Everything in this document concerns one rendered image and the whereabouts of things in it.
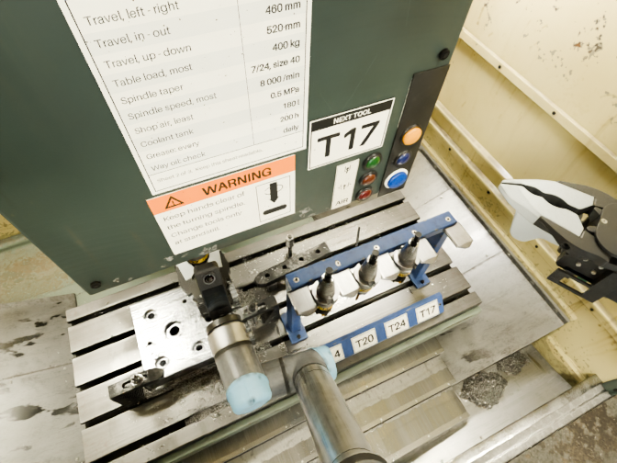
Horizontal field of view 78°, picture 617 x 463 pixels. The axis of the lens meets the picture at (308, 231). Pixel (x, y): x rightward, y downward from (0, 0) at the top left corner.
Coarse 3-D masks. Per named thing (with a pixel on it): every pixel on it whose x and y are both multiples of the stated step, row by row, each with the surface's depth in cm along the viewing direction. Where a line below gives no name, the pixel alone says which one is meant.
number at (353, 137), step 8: (368, 120) 41; (376, 120) 42; (344, 128) 40; (352, 128) 41; (360, 128) 42; (368, 128) 42; (376, 128) 43; (344, 136) 42; (352, 136) 42; (360, 136) 43; (368, 136) 43; (376, 136) 44; (344, 144) 43; (352, 144) 43; (360, 144) 44; (368, 144) 44; (344, 152) 44
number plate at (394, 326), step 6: (396, 318) 113; (402, 318) 114; (384, 324) 112; (390, 324) 113; (396, 324) 114; (402, 324) 114; (408, 324) 115; (390, 330) 113; (396, 330) 114; (402, 330) 115
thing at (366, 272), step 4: (368, 256) 85; (368, 260) 85; (376, 260) 85; (364, 264) 87; (368, 264) 85; (372, 264) 84; (376, 264) 84; (360, 268) 89; (364, 268) 87; (368, 268) 86; (372, 268) 85; (376, 268) 87; (360, 272) 89; (364, 272) 88; (368, 272) 87; (372, 272) 86; (376, 272) 89; (360, 276) 89; (364, 276) 88; (368, 276) 88; (372, 276) 88; (364, 280) 90; (368, 280) 89; (372, 280) 90
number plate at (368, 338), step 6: (372, 330) 111; (354, 336) 110; (360, 336) 110; (366, 336) 111; (372, 336) 112; (354, 342) 110; (360, 342) 110; (366, 342) 111; (372, 342) 112; (354, 348) 110; (360, 348) 111
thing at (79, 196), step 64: (0, 0) 21; (320, 0) 28; (384, 0) 31; (448, 0) 33; (0, 64) 23; (64, 64) 24; (320, 64) 33; (384, 64) 36; (0, 128) 26; (64, 128) 28; (0, 192) 30; (64, 192) 32; (128, 192) 35; (320, 192) 48; (64, 256) 38; (128, 256) 42; (192, 256) 47
